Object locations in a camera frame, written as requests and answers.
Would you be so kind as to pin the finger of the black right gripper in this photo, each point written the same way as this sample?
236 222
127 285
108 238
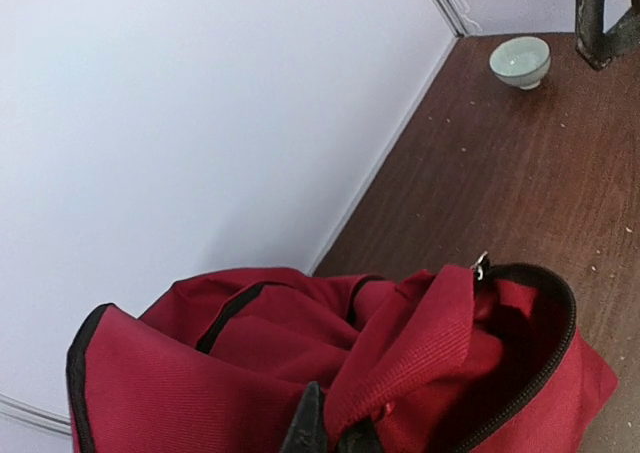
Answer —
589 24
623 36

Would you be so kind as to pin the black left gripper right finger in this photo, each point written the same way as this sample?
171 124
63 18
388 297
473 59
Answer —
362 437

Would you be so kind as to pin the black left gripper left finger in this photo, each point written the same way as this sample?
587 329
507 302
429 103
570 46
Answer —
307 432

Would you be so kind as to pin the red student backpack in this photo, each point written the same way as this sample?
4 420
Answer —
469 359

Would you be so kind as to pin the pale blue ceramic bowl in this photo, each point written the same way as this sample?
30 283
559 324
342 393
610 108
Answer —
521 62

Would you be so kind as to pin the right aluminium frame post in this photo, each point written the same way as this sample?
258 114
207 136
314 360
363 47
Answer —
457 14

